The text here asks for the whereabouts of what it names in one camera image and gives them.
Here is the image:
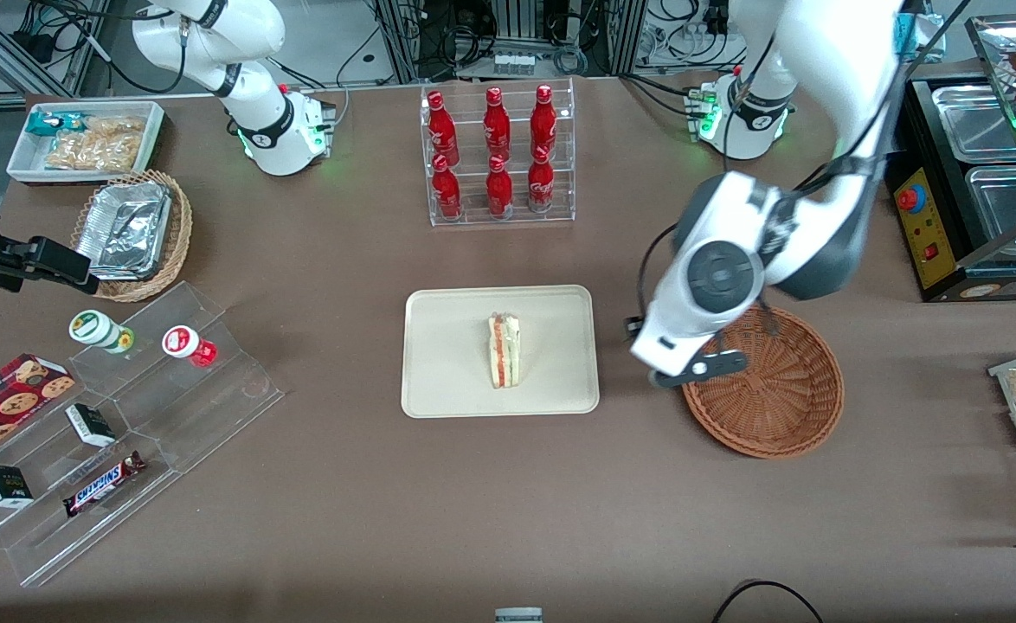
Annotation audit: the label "triangle sandwich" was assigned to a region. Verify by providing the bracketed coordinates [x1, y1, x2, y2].
[486, 312, 523, 390]

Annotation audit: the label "black table cable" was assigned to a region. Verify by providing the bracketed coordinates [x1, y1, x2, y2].
[711, 579, 826, 623]

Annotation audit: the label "steel warmer pan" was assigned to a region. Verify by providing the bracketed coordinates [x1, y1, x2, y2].
[964, 164, 1016, 261]
[931, 83, 1016, 164]

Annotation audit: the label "white plastic snack bin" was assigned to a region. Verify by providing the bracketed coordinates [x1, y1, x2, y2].
[6, 100, 166, 185]

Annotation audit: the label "red cola bottle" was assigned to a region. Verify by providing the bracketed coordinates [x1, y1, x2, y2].
[432, 155, 463, 220]
[427, 91, 460, 167]
[531, 84, 558, 158]
[483, 87, 512, 162]
[485, 155, 515, 218]
[527, 146, 556, 215]

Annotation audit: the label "snickers chocolate bar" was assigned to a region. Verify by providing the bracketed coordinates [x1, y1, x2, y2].
[61, 450, 148, 519]

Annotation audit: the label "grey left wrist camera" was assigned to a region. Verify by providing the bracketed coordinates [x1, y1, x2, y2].
[648, 350, 749, 389]

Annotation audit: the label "brown wicker basket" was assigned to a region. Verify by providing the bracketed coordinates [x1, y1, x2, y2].
[679, 304, 846, 460]

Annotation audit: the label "teal plastic bag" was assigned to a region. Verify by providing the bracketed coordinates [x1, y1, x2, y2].
[897, 11, 947, 63]

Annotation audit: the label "black food warmer appliance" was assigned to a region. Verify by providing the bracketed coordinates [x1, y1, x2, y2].
[885, 13, 1016, 304]

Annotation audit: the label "clear bag of chips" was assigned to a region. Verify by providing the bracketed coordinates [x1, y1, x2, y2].
[44, 116, 146, 172]

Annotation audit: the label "red cookie box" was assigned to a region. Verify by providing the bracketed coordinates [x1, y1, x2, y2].
[0, 353, 77, 473]

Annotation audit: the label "aluminium foil tray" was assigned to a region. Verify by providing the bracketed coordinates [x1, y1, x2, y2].
[74, 180, 172, 281]

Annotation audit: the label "beige plastic tray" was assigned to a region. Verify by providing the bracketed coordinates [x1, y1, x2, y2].
[401, 285, 601, 420]

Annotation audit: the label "red white yogurt cup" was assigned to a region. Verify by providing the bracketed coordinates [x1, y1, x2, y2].
[161, 324, 219, 369]

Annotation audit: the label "clear acrylic bottle rack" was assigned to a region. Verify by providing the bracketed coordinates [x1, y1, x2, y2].
[421, 77, 576, 228]

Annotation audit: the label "light wicker basket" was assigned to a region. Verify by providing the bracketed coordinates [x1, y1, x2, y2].
[70, 169, 194, 304]

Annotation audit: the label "clear acrylic stepped shelf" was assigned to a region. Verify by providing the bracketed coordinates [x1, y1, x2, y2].
[0, 280, 286, 588]

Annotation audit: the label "teal snack packet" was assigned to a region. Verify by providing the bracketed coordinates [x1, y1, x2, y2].
[25, 111, 94, 138]

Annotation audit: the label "small black carton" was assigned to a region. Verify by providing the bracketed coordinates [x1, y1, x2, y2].
[0, 464, 35, 510]
[64, 402, 118, 449]

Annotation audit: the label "green white yogurt cup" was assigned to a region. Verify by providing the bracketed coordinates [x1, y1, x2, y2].
[68, 309, 136, 356]

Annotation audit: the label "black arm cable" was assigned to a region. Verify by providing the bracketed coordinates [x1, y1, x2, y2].
[637, 223, 680, 323]

